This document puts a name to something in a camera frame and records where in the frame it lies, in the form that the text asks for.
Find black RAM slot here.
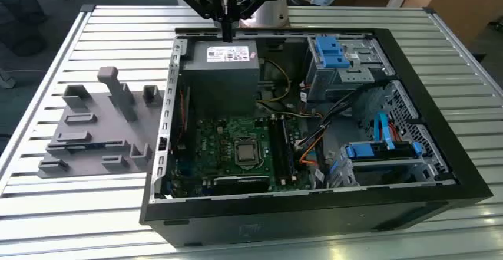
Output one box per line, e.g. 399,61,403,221
270,113,286,186

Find blue plastic disk carrier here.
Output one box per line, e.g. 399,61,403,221
346,141,425,163
314,35,351,69

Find green motherboard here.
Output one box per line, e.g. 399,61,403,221
169,114,315,198

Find black graphics card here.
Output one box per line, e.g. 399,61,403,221
211,175,273,196

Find grey parts rack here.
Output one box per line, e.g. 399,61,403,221
37,66,166,180

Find yellow wire bundle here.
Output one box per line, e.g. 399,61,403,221
258,59,294,107

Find grey stand foot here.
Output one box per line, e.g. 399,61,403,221
0,65,18,89

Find silver CPU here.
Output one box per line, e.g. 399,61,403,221
235,141,259,165

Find blue expansion slot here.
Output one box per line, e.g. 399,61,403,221
175,158,194,176

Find blue flat data cable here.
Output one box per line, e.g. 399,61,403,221
373,111,398,152

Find black mesh waste bin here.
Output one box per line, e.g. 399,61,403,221
0,0,47,57

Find silver metal disk bay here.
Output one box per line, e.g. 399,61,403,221
325,141,447,189

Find orange wire bundle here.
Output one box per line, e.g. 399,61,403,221
299,141,327,166

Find metal CPU socket cover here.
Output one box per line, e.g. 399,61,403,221
231,136,263,171

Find wooden cabinet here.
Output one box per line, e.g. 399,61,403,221
427,0,503,47

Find grey power supply unit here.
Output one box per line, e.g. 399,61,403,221
179,40,262,119

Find black PC case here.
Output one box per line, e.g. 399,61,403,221
139,27,496,248

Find silver metal drive cage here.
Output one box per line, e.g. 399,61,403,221
306,35,397,103

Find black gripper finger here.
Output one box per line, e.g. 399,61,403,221
174,0,230,42
227,0,275,43

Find black cable bundle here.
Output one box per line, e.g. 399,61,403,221
302,81,389,149

